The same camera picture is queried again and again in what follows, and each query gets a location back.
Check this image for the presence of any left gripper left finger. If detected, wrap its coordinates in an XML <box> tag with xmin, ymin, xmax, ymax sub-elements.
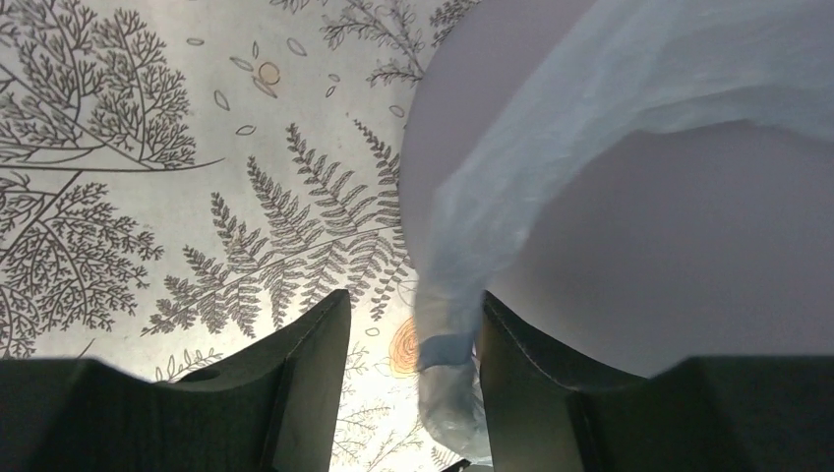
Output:
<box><xmin>1</xmin><ymin>289</ymin><xmax>351</xmax><ymax>471</ymax></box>

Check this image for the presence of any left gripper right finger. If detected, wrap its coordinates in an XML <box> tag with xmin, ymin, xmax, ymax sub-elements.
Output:
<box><xmin>480</xmin><ymin>295</ymin><xmax>833</xmax><ymax>472</ymax></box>

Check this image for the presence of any grey plastic trash bin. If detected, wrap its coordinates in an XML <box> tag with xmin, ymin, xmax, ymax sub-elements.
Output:
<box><xmin>399</xmin><ymin>1</ymin><xmax>833</xmax><ymax>376</ymax></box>

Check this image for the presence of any light blue plastic trash bag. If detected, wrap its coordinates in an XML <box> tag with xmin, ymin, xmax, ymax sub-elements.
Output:
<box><xmin>413</xmin><ymin>1</ymin><xmax>833</xmax><ymax>470</ymax></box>

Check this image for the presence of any floral patterned table mat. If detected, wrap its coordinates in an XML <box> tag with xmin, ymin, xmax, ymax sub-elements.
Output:
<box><xmin>1</xmin><ymin>1</ymin><xmax>474</xmax><ymax>471</ymax></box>

